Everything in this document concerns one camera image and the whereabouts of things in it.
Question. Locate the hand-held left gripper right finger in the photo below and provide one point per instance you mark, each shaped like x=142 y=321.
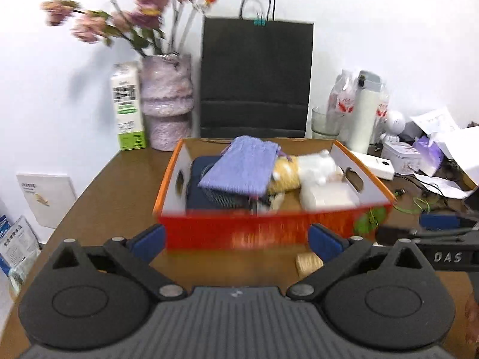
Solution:
x=325 y=242

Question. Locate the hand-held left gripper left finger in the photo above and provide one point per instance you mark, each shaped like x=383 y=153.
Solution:
x=149 y=240

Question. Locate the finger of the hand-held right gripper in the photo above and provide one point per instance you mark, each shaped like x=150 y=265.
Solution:
x=396 y=235
x=439 y=220

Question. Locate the white plastic container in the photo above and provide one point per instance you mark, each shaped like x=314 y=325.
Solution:
x=329 y=196

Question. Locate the orange cardboard box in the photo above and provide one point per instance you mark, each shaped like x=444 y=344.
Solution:
x=262 y=228

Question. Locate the navy blue pouch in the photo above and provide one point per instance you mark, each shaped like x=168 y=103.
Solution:
x=198 y=190

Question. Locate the yellow and white plush toy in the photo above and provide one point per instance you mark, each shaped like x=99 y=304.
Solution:
x=288 y=175

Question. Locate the purple knitted pouch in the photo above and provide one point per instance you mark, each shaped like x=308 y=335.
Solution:
x=239 y=164

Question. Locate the wooden desktop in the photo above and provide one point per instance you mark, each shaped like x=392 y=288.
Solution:
x=112 y=194

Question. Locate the person's right hand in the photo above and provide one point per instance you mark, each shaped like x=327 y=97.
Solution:
x=472 y=318

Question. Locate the black green neckband earphones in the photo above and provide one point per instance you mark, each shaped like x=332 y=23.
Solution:
x=421 y=205

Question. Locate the white flat envelope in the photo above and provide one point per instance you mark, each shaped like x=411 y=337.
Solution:
x=445 y=187

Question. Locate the purple tissue pack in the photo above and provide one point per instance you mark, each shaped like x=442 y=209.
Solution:
x=430 y=153

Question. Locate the white tin box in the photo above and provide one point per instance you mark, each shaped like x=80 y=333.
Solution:
x=402 y=157

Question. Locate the white power bank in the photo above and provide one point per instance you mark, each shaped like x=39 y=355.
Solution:
x=374 y=164

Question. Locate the white printed paper sheet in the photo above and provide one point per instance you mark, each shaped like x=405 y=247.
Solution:
x=460 y=149
x=436 y=119

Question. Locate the white round speaker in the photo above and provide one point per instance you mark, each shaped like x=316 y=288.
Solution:
x=396 y=123

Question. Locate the white book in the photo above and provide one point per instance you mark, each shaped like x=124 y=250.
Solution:
x=45 y=198

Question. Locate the clear drinking glass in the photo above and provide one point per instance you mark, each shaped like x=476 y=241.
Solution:
x=325 y=123

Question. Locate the white thermos bottle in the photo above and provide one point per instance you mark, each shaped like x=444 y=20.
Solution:
x=363 y=116

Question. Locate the plastic water bottle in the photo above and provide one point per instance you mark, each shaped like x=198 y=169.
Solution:
x=342 y=97
x=382 y=108

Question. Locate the pile of plastic packets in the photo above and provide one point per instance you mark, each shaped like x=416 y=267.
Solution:
x=17 y=250

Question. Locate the white and green milk carton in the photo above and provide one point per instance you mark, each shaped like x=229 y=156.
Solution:
x=127 y=108

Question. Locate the pink textured vase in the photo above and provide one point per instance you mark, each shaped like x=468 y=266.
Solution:
x=166 y=101

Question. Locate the black paper bag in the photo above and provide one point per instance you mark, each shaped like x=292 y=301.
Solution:
x=258 y=82

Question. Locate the teal binder clip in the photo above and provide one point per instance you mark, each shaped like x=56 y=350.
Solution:
x=259 y=22

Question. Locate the pink artificial flowers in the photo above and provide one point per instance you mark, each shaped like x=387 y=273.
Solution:
x=142 y=7

